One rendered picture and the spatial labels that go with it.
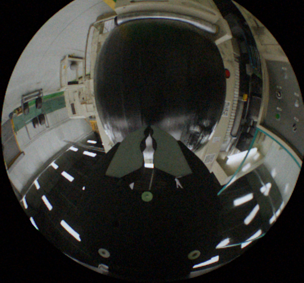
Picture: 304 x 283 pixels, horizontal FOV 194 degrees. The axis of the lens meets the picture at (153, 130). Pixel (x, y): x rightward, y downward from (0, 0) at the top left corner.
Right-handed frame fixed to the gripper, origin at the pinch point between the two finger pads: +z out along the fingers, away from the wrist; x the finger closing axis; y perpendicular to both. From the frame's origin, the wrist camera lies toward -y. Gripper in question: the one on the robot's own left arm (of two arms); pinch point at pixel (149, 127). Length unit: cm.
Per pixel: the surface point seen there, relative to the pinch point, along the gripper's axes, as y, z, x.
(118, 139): 4.0, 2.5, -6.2
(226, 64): -17.1, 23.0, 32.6
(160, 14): -29.1, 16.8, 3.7
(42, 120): 47, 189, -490
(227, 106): 1.7, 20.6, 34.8
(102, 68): -8.8, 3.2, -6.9
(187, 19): -28.9, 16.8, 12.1
